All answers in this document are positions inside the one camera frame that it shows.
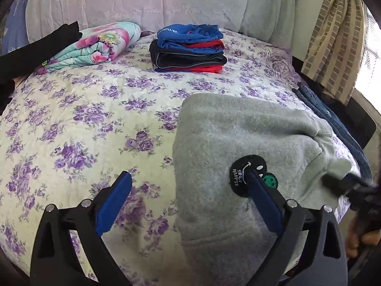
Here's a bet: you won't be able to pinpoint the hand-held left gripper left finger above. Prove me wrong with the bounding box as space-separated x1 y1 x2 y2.
30 171 133 286

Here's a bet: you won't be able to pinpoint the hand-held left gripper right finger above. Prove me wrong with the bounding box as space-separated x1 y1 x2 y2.
251 171 348 286

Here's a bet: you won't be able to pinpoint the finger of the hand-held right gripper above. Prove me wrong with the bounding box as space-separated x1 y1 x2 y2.
322 173 361 197

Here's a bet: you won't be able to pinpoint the grey sweatshirt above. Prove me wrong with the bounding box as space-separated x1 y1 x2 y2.
172 93 362 286

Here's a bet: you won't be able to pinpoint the person's right hand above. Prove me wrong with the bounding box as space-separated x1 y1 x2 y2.
346 214 381 260

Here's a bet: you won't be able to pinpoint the blue denim jeans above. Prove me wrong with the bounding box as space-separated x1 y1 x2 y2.
292 81 373 183

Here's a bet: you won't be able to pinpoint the purple floral bedspread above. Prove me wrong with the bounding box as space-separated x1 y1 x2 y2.
0 28 355 286

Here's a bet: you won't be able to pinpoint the beige brick-pattern curtain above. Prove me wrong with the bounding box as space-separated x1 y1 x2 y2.
301 0 369 105

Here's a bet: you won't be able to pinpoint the folded red and blue garment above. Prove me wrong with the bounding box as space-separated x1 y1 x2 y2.
155 64 224 74

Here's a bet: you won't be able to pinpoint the folded teal pink floral blanket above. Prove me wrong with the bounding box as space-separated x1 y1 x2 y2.
36 21 142 75

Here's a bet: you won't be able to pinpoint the folded black garment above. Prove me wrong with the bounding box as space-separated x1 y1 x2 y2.
149 40 228 70

